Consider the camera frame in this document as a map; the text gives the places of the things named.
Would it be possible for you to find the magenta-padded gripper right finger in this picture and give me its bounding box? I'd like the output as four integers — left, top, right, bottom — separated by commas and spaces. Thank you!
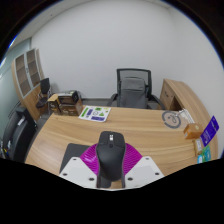
121, 142, 165, 189

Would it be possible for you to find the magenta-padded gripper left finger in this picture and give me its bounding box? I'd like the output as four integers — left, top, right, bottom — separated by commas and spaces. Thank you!
59, 142, 102, 189

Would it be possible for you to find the black computer mouse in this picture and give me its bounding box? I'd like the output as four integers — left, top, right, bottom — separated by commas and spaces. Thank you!
95, 130, 128, 182

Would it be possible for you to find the dark grey mouse pad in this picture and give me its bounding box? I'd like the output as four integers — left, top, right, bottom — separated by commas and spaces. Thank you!
59, 143, 91, 174

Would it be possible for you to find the white printed leaflet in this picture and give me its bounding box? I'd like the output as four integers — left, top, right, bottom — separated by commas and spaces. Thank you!
78, 105, 112, 123

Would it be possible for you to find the orange-brown wooden box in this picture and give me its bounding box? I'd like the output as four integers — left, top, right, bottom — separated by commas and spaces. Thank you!
182, 123, 204, 140

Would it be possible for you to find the dark cardboard box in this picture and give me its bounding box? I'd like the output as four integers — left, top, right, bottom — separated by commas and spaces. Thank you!
58, 90, 80, 106
59, 99, 84, 117

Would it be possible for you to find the teal flat packet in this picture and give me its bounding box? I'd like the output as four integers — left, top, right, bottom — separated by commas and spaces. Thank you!
200, 145, 213, 163

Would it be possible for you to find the green flat packet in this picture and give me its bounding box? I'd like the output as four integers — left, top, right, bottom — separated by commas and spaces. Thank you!
199, 146, 213, 164

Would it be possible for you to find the white paper sheet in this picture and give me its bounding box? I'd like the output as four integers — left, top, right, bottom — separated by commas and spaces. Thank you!
179, 109, 195, 125

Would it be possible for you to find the black printer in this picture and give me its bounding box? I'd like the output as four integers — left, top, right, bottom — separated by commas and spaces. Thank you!
1, 106, 38, 163

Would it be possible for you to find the purple printed pouch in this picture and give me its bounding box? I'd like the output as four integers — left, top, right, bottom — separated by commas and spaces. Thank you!
200, 115, 220, 148

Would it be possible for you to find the grey backpack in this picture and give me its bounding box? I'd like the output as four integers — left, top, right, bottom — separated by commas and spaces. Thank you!
118, 77, 149, 109

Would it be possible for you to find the wooden side desk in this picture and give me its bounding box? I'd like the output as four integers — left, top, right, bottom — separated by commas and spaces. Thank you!
159, 78, 201, 118

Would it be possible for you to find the small black chair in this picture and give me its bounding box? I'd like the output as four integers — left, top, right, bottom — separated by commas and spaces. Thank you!
35, 77, 53, 116

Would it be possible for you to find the black mesh office chair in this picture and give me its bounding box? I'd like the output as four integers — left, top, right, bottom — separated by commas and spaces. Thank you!
106, 68, 166, 111

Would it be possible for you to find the wooden shelf unit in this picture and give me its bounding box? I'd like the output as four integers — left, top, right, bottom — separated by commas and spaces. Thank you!
11, 48, 46, 121

